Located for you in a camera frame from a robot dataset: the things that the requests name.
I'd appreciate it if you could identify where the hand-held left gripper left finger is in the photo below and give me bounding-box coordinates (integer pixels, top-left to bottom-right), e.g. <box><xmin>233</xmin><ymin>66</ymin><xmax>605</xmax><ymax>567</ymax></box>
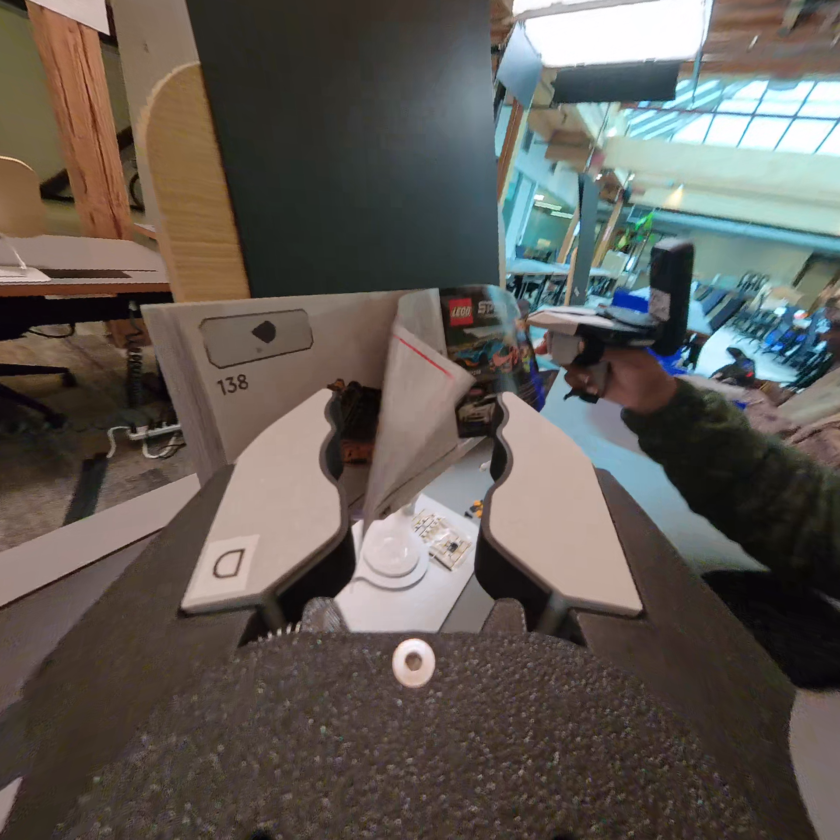
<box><xmin>180</xmin><ymin>387</ymin><xmax>355</xmax><ymax>616</ymax></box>

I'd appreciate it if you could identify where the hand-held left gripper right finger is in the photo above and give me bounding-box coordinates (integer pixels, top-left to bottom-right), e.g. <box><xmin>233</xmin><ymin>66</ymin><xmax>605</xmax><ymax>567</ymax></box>
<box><xmin>477</xmin><ymin>392</ymin><xmax>644</xmax><ymax>618</ymax></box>

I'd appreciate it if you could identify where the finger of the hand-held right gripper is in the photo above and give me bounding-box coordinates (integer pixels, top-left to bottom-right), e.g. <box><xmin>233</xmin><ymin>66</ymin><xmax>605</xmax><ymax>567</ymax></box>
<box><xmin>527</xmin><ymin>308</ymin><xmax>652</xmax><ymax>333</ymax></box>

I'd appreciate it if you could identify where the lego instruction booklet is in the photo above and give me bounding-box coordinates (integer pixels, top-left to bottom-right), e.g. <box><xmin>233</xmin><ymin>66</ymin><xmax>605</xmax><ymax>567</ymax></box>
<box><xmin>141</xmin><ymin>285</ymin><xmax>546</xmax><ymax>519</ymax></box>

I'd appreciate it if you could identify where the person's right forearm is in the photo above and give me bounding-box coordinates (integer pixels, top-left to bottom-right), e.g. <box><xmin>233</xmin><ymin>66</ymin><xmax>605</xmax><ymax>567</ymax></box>
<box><xmin>620</xmin><ymin>377</ymin><xmax>840</xmax><ymax>592</ymax></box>

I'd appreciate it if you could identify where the lego sticker sheet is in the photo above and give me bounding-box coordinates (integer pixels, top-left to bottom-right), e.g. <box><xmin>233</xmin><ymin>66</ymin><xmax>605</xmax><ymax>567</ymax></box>
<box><xmin>412</xmin><ymin>511</ymin><xmax>475</xmax><ymax>573</ymax></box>

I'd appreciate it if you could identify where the person's right hand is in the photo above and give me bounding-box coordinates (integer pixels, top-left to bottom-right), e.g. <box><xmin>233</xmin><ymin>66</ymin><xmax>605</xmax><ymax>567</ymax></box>
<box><xmin>563</xmin><ymin>350</ymin><xmax>678</xmax><ymax>429</ymax></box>

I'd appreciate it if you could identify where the white power strip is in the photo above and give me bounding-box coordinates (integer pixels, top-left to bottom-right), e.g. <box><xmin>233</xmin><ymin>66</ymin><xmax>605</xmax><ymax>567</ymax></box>
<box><xmin>107</xmin><ymin>420</ymin><xmax>186</xmax><ymax>460</ymax></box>

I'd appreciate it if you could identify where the white monitor stand base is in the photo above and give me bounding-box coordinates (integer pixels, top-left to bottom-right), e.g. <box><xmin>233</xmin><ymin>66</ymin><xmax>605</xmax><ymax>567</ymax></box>
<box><xmin>335</xmin><ymin>453</ymin><xmax>490</xmax><ymax>634</ymax></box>

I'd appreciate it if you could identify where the bright studio light panel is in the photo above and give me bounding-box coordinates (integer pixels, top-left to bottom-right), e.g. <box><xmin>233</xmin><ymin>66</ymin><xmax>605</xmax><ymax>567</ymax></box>
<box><xmin>495</xmin><ymin>0</ymin><xmax>714</xmax><ymax>106</ymax></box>

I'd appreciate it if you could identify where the black divider panel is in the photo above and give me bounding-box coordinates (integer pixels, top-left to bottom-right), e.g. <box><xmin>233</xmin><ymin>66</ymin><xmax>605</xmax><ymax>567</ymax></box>
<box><xmin>185</xmin><ymin>0</ymin><xmax>501</xmax><ymax>299</ymax></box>

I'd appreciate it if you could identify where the wooden side desk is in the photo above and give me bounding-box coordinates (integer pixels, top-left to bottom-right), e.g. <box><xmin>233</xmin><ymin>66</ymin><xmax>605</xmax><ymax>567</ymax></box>
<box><xmin>0</xmin><ymin>235</ymin><xmax>175</xmax><ymax>317</ymax></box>

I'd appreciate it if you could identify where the light wood rounded panel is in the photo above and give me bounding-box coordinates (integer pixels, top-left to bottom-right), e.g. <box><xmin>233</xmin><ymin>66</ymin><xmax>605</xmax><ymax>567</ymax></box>
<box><xmin>134</xmin><ymin>62</ymin><xmax>252</xmax><ymax>304</ymax></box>

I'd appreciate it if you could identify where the light wood chair back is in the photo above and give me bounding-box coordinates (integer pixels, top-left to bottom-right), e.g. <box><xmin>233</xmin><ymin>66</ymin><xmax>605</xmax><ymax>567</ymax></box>
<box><xmin>0</xmin><ymin>156</ymin><xmax>47</xmax><ymax>238</ymax></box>

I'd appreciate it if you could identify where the white paper notice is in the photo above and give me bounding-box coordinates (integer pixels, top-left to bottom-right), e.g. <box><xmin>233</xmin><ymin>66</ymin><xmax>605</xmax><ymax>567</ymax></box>
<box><xmin>29</xmin><ymin>0</ymin><xmax>112</xmax><ymax>35</ymax></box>

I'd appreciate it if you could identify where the wooden support post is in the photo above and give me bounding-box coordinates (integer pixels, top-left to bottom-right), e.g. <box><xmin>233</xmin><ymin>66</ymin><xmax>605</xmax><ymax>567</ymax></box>
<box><xmin>26</xmin><ymin>0</ymin><xmax>135</xmax><ymax>240</ymax></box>

